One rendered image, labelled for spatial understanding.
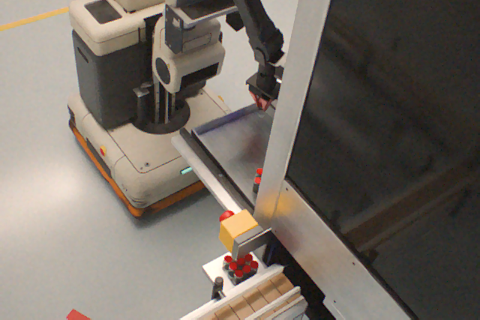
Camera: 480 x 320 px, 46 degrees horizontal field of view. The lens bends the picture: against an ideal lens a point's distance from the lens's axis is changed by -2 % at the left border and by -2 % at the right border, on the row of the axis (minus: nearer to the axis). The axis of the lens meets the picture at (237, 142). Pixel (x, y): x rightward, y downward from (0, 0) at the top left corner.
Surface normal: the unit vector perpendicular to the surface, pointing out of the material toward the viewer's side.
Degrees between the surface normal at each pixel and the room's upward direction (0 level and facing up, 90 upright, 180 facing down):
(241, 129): 0
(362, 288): 90
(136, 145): 0
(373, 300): 90
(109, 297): 0
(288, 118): 90
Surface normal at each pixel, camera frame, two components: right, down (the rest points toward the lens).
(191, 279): 0.10, -0.67
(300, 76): -0.81, 0.37
